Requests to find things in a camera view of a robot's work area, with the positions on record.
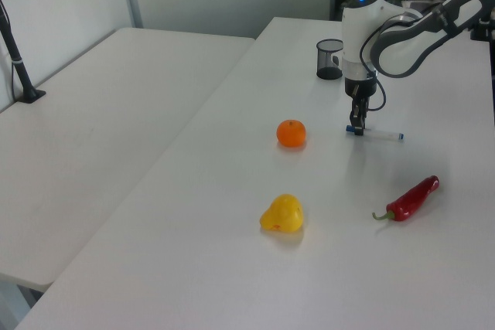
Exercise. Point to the red chili pepper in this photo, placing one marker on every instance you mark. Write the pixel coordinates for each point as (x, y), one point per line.
(410, 200)

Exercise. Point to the black clamp with post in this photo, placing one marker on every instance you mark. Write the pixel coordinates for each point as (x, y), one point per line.
(481, 28)

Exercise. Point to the white marker with blue cap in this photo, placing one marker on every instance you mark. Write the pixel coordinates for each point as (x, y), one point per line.
(381, 135)

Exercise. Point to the black mesh pen cup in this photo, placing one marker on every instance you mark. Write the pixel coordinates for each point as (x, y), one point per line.
(326, 63)

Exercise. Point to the yellow bell pepper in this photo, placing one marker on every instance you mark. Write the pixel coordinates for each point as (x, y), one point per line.
(284, 214)

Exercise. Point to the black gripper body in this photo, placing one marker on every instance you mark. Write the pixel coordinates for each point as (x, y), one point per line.
(360, 88)

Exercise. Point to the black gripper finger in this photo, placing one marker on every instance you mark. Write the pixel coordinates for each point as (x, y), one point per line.
(354, 117)
(362, 117)

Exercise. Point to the orange mandarin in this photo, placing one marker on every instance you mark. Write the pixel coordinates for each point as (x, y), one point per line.
(291, 133)

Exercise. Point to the white side table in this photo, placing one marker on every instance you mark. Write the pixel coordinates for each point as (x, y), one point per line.
(96, 121)

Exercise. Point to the black camera stand pole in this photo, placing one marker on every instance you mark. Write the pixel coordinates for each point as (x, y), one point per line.
(17, 67)

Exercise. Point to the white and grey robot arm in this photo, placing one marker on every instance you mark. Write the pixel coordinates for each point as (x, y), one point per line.
(402, 48)

